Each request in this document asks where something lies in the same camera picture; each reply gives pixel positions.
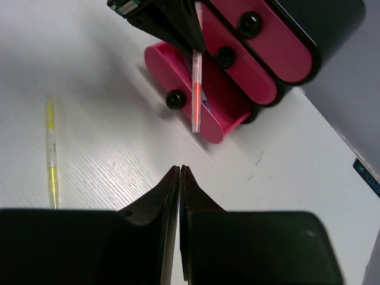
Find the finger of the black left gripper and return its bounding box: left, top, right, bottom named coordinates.
left=154, top=1, right=205, bottom=53

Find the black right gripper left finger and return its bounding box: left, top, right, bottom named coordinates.
left=1, top=166, right=180, bottom=284

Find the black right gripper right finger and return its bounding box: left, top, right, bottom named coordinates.
left=179, top=166, right=344, bottom=284

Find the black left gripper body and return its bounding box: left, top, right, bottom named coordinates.
left=106, top=0, right=191, bottom=51

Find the thin orange highlighter pen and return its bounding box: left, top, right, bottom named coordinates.
left=191, top=1, right=203, bottom=134

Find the pink drawer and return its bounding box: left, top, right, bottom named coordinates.
left=202, top=4, right=278, bottom=106
left=211, top=1, right=312, bottom=83
left=144, top=42, right=254, bottom=144

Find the pink top drawer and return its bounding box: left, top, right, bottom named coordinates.
left=211, top=1, right=312, bottom=83

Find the pink bottom drawer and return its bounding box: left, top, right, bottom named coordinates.
left=144, top=42, right=254, bottom=144

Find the thin yellow highlighter pen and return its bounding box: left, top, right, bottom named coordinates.
left=46, top=99, right=59, bottom=209

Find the black drawer cabinet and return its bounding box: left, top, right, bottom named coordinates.
left=243, top=0, right=366, bottom=125

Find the blue right corner label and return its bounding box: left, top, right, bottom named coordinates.
left=353, top=159, right=380, bottom=198

